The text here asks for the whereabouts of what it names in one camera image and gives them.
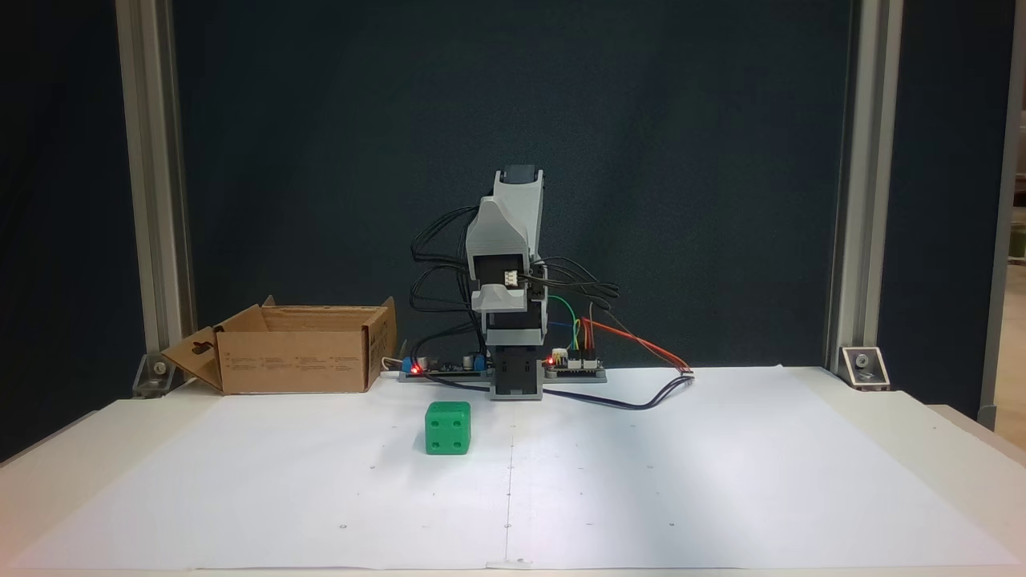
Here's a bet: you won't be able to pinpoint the metal corner bracket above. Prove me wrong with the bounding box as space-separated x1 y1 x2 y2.
132 351 198 399
839 345 891 392

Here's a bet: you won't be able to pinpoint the orange red wires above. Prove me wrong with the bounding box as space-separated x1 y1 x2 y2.
579 317 692 373

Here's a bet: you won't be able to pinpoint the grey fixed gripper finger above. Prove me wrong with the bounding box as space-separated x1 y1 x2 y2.
467 199 531 259

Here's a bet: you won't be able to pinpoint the circuit board with blue parts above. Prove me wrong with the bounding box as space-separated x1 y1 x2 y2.
398 351 491 384

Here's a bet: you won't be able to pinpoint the brown cardboard box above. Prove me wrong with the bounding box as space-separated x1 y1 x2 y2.
160 295 398 395

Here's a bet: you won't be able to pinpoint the black arm motor cables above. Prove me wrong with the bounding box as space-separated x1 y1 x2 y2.
410 204 620 379

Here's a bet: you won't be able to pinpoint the aluminium frame post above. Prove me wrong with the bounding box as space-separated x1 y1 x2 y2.
825 0 906 374
115 0 198 377

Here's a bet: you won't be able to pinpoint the green dice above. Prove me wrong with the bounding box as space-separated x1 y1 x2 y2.
425 401 472 456

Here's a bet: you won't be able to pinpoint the green wire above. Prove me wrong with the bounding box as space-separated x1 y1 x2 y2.
547 296 580 353

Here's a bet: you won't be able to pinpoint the circuit board with jumper pins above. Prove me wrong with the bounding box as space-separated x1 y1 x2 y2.
543 348 608 384

